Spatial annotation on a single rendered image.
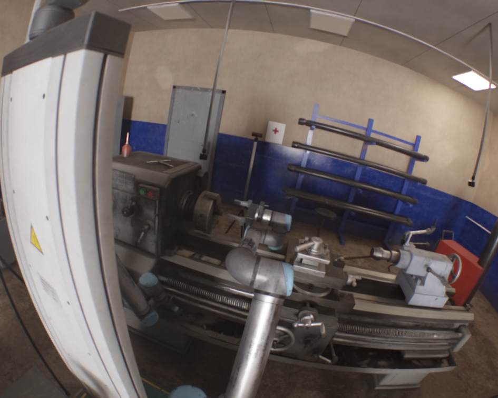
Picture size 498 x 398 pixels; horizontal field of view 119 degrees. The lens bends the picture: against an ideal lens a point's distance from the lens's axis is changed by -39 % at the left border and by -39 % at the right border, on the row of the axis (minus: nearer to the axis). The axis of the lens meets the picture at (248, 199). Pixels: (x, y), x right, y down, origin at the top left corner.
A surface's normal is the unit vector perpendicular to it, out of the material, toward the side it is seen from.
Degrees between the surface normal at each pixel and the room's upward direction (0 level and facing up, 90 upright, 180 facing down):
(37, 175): 90
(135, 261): 32
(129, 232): 90
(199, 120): 90
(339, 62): 90
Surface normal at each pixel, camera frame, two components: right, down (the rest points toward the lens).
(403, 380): -0.20, 0.29
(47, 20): 0.60, 0.37
